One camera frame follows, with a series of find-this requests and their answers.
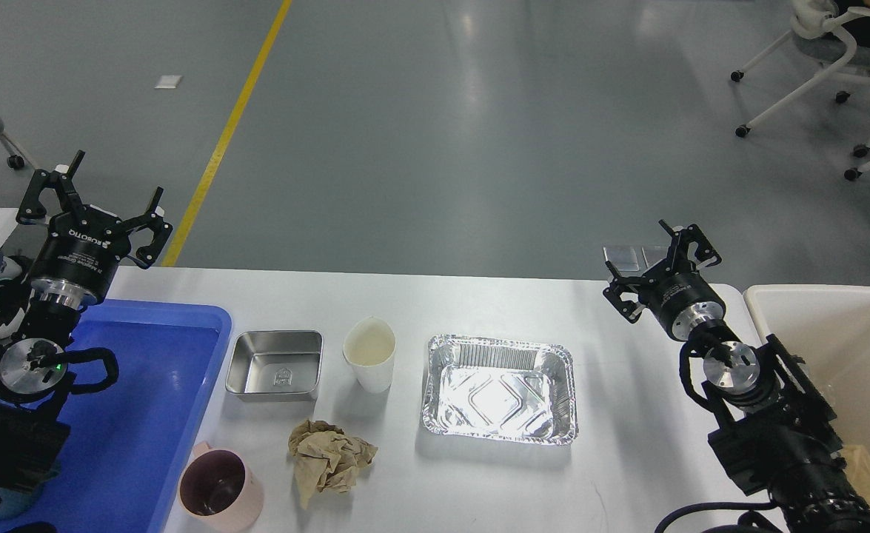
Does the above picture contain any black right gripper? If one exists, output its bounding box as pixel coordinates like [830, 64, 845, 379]
[603, 219, 726, 342]

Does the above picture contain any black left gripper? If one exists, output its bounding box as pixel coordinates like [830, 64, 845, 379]
[17, 150, 173, 306]

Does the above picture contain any stainless steel rectangular container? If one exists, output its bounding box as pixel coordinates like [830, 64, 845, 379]
[225, 330, 323, 402]

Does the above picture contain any pink mug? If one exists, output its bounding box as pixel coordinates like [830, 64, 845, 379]
[177, 441, 265, 532]

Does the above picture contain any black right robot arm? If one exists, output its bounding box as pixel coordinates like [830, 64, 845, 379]
[603, 221, 870, 532]

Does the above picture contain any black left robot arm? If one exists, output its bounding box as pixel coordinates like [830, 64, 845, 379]
[0, 151, 173, 505]

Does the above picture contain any floor socket plate right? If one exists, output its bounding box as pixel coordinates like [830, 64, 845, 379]
[640, 245, 674, 271]

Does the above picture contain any floor socket plate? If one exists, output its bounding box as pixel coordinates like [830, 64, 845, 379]
[640, 245, 674, 271]
[603, 245, 647, 272]

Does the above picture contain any floor socket plate left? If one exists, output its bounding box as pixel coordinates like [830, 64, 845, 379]
[603, 245, 647, 272]

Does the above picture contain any white paper on floor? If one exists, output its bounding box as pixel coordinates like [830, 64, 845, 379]
[154, 75, 183, 90]

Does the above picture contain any aluminium foil tray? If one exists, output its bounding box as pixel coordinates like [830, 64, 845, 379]
[420, 334, 579, 446]

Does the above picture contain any white plastic bin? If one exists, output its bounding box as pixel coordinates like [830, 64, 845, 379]
[745, 284, 870, 457]

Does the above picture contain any blue plastic tray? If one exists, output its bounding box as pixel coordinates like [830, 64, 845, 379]
[0, 300, 232, 532]

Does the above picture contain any dark blue mug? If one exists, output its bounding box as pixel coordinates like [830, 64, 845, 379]
[0, 460, 61, 520]

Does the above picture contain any white office chair right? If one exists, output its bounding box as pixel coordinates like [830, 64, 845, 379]
[730, 1, 870, 138]

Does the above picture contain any white paper cup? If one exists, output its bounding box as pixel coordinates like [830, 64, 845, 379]
[343, 316, 397, 394]

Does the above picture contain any crumpled brown paper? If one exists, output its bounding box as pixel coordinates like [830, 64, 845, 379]
[288, 419, 378, 510]

